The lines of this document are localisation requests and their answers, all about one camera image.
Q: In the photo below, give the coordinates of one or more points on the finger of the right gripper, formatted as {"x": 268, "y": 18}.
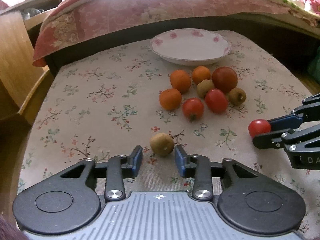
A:
{"x": 271, "y": 139}
{"x": 290, "y": 121}

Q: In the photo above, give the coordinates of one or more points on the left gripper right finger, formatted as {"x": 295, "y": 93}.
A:
{"x": 243, "y": 198}

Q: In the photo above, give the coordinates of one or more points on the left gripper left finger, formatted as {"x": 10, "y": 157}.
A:
{"x": 71, "y": 199}

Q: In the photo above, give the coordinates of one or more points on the small red cherry tomato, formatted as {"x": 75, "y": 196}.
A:
{"x": 259, "y": 126}

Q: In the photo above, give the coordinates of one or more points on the brown kiwi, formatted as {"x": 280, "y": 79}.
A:
{"x": 204, "y": 87}
{"x": 162, "y": 144}
{"x": 237, "y": 96}

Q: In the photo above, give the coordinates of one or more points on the oblong red tomato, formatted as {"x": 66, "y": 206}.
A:
{"x": 216, "y": 101}

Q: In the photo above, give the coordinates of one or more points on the round red tomato with stem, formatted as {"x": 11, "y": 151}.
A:
{"x": 193, "y": 109}

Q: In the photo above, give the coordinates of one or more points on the small orange tangerine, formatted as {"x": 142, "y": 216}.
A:
{"x": 200, "y": 73}

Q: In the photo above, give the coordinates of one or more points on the green bag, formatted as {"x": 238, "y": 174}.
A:
{"x": 314, "y": 69}

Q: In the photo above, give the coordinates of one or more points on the floral tablecloth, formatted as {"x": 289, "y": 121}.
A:
{"x": 108, "y": 103}

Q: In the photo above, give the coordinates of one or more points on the white floral plate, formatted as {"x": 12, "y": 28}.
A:
{"x": 191, "y": 47}

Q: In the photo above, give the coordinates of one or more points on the wooden nightstand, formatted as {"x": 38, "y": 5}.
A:
{"x": 23, "y": 86}

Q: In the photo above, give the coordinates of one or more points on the pink floral bed sheet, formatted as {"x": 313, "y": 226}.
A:
{"x": 76, "y": 21}

